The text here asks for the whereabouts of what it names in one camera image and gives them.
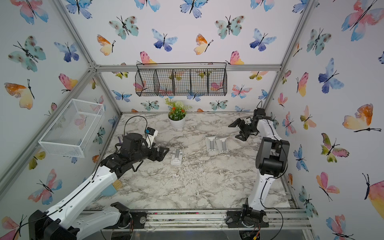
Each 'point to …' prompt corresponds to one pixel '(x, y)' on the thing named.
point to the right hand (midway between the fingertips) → (234, 129)
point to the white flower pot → (177, 124)
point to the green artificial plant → (178, 111)
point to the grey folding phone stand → (211, 144)
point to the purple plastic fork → (119, 140)
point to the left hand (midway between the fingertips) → (163, 145)
